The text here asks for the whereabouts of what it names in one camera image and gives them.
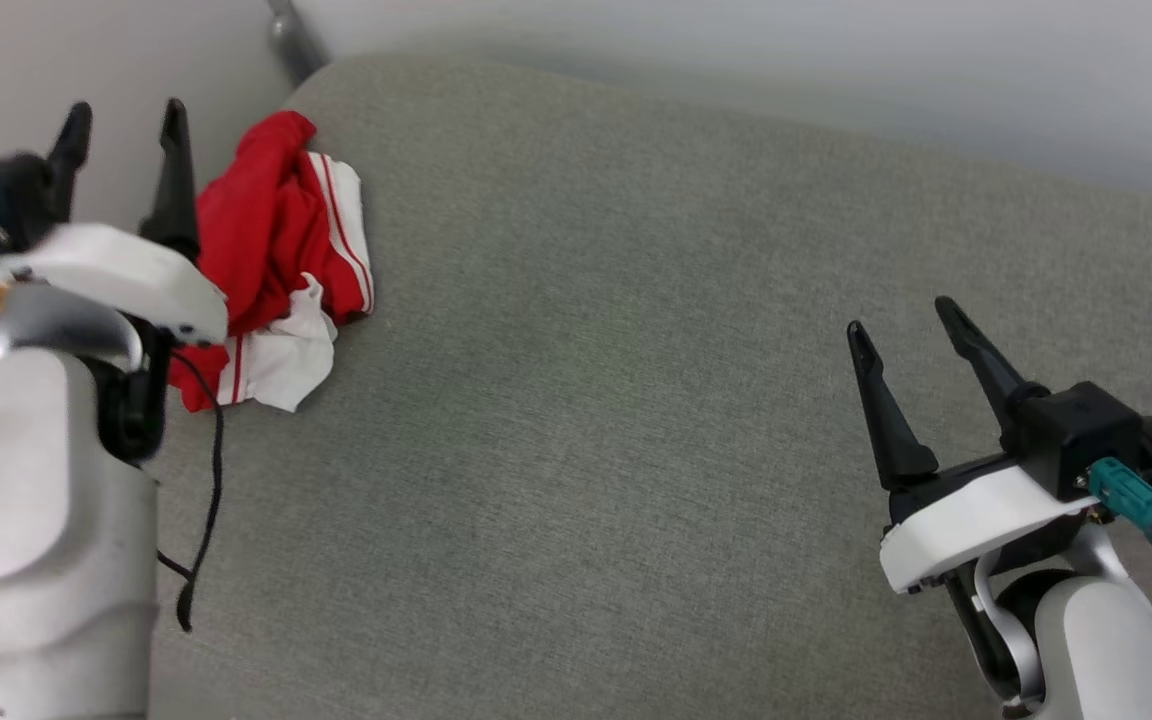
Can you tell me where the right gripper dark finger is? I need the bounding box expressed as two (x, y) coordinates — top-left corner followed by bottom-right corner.
(933, 295), (1050, 442)
(845, 319), (940, 492)

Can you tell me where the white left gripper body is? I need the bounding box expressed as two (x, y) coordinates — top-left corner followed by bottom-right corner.
(0, 223), (229, 348)

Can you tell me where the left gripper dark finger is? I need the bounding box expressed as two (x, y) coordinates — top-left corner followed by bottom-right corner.
(43, 102), (94, 227)
(140, 97), (202, 264)

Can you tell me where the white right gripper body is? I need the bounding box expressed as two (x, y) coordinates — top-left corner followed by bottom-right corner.
(879, 454), (1103, 597)

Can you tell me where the red and white garment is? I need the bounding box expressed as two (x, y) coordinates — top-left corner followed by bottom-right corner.
(168, 110), (376, 414)

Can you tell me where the grey fabric sofa seat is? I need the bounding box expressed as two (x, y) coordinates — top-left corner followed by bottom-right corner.
(141, 52), (1152, 720)

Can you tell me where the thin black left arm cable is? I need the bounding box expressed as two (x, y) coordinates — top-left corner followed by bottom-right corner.
(156, 345), (228, 634)

